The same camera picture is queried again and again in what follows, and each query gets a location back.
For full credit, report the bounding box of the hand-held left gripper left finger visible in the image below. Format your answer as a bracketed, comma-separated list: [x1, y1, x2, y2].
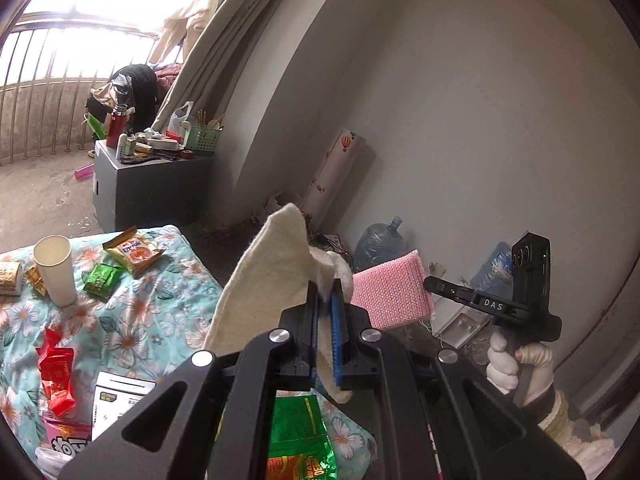
[60, 280, 321, 480]

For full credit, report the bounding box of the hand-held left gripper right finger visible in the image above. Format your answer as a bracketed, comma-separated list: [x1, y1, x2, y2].
[327, 280, 586, 480]

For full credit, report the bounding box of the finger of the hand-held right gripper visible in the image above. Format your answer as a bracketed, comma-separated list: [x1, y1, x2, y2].
[423, 275, 476, 307]

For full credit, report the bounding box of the pink scrub cloth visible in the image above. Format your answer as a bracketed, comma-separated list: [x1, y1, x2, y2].
[350, 249, 436, 331]

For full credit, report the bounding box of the cream cloth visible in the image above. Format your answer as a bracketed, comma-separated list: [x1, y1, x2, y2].
[202, 202, 356, 403]

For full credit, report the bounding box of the green snack bag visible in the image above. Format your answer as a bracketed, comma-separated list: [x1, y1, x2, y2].
[215, 394, 346, 480]

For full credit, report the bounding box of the person's right forearm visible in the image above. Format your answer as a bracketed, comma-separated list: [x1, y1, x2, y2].
[530, 387, 618, 480]

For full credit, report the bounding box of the person's right hand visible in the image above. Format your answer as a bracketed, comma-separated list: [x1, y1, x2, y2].
[486, 332, 555, 405]

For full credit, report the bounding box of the white extension socket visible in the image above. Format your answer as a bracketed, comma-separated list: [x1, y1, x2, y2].
[432, 305, 491, 348]

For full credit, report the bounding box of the crushed clear plastic bottle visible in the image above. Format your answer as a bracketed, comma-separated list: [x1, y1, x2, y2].
[472, 241, 515, 293]

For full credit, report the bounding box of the large clear water jug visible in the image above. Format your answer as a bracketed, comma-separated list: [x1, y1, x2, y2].
[352, 216, 408, 273]

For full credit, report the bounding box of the printed wallpaper roll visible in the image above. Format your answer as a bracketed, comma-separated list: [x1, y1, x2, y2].
[300, 127, 373, 221]

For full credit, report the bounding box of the floral turquoise blanket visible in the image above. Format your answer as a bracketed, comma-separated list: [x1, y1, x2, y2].
[0, 225, 378, 480]

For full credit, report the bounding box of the orange snack packet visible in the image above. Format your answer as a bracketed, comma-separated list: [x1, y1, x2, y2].
[102, 226, 166, 277]

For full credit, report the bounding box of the white black medicine box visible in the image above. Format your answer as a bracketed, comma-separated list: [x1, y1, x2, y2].
[91, 371, 158, 441]

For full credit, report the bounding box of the grey cabinet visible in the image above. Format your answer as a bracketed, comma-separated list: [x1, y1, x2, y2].
[92, 139, 216, 233]

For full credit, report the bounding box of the green tea packet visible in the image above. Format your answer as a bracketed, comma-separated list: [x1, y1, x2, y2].
[82, 263, 123, 302]

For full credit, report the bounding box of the green plastic basket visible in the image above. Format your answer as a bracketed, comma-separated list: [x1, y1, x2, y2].
[184, 124, 223, 155]

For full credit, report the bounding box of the white plastic bag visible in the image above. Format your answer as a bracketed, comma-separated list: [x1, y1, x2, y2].
[166, 101, 196, 142]

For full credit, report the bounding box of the red tea packet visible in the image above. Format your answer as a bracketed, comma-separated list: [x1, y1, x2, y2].
[37, 327, 76, 416]

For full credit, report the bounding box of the white paper cup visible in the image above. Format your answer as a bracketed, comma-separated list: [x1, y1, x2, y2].
[32, 235, 78, 308]

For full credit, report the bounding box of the orange pink snack bag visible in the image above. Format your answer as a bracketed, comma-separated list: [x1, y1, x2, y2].
[42, 417, 96, 461]

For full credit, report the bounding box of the small gold packet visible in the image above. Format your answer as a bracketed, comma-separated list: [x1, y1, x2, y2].
[24, 264, 48, 297]

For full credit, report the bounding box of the red thermos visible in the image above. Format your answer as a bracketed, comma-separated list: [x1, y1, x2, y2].
[106, 104, 130, 150]

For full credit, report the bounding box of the black bag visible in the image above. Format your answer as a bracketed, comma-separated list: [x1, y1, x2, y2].
[109, 64, 158, 126]

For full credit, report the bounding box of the beige curtain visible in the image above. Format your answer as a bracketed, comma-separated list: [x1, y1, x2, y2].
[150, 0, 361, 131]

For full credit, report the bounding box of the beige quilted cushion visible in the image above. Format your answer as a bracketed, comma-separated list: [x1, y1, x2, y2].
[162, 0, 236, 61]

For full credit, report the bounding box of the metal balcony railing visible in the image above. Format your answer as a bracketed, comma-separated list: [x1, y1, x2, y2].
[0, 20, 166, 166]

